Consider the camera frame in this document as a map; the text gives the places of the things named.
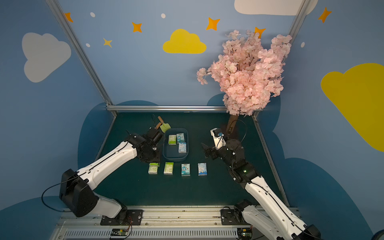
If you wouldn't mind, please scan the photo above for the blue plastic storage box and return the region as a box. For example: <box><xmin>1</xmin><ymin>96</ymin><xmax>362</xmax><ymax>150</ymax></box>
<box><xmin>163</xmin><ymin>128</ymin><xmax>189</xmax><ymax>162</ymax></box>

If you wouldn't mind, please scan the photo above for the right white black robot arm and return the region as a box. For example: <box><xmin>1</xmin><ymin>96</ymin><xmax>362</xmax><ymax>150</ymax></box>
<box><xmin>202</xmin><ymin>139</ymin><xmax>321</xmax><ymax>240</ymax></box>

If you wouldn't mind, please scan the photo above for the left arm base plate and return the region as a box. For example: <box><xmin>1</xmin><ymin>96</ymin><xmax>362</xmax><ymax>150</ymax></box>
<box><xmin>100</xmin><ymin>209</ymin><xmax>144</xmax><ymax>226</ymax></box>

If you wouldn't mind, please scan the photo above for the green circuit board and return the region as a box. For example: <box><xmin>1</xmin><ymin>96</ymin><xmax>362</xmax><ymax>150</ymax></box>
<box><xmin>237</xmin><ymin>228</ymin><xmax>253</xmax><ymax>240</ymax></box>
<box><xmin>110</xmin><ymin>229</ymin><xmax>129</xmax><ymax>238</ymax></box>

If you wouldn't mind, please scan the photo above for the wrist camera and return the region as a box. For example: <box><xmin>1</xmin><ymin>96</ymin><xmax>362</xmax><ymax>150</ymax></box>
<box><xmin>146</xmin><ymin>128</ymin><xmax>164</xmax><ymax>146</ymax></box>
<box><xmin>210</xmin><ymin>128</ymin><xmax>226</xmax><ymax>150</ymax></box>

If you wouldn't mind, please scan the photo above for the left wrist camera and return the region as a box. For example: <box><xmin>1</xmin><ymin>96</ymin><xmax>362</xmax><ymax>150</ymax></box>
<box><xmin>146</xmin><ymin>128</ymin><xmax>164</xmax><ymax>146</ymax></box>

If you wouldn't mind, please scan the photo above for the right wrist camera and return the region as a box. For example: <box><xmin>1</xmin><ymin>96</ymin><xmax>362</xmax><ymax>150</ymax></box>
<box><xmin>210</xmin><ymin>128</ymin><xmax>226</xmax><ymax>150</ymax></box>

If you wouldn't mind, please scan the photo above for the green toy shovel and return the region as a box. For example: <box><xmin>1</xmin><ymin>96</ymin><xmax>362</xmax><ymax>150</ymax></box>
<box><xmin>158</xmin><ymin>116</ymin><xmax>171</xmax><ymax>133</ymax></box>

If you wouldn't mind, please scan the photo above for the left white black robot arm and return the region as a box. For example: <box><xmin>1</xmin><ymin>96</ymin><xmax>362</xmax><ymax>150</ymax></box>
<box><xmin>58</xmin><ymin>132</ymin><xmax>163</xmax><ymax>225</ymax></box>

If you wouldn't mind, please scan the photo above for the left green circuit board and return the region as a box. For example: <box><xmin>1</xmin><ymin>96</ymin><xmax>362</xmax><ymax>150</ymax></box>
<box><xmin>110</xmin><ymin>229</ymin><xmax>129</xmax><ymax>238</ymax></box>

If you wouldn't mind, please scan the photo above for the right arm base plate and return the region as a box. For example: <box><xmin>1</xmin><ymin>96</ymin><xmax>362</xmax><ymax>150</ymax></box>
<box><xmin>220</xmin><ymin>208</ymin><xmax>250</xmax><ymax>226</ymax></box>

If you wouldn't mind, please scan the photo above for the blue pocket tissue pack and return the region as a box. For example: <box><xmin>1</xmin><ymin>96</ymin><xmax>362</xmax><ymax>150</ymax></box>
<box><xmin>181</xmin><ymin>164</ymin><xmax>191</xmax><ymax>177</ymax></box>

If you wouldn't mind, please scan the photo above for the green pocket tissue pack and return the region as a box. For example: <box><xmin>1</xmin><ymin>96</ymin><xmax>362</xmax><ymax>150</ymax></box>
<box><xmin>148</xmin><ymin>165</ymin><xmax>159</xmax><ymax>175</ymax></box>

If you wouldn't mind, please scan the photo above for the aluminium rail frame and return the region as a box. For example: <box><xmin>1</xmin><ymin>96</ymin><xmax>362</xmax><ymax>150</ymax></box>
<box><xmin>49</xmin><ymin>205</ymin><xmax>310</xmax><ymax>240</ymax></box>

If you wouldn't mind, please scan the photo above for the pink cherry blossom tree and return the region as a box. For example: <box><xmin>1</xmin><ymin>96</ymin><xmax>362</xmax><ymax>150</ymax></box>
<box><xmin>197</xmin><ymin>30</ymin><xmax>292</xmax><ymax>134</ymax></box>

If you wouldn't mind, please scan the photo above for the right green circuit board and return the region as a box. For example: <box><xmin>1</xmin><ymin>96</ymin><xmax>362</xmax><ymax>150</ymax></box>
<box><xmin>237</xmin><ymin>228</ymin><xmax>253</xmax><ymax>240</ymax></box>

